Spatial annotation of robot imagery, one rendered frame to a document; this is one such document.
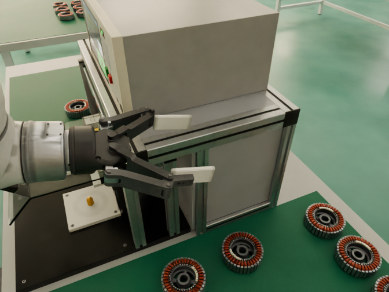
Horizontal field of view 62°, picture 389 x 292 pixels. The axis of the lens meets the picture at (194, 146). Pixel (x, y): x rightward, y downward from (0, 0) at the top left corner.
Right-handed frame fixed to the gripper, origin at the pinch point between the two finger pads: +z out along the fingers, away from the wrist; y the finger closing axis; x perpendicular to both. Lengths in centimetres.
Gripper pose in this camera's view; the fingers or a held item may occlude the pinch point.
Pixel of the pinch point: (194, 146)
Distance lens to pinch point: 55.9
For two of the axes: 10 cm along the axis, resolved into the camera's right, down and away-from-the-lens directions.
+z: 9.4, -0.3, 3.3
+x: -1.9, 7.5, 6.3
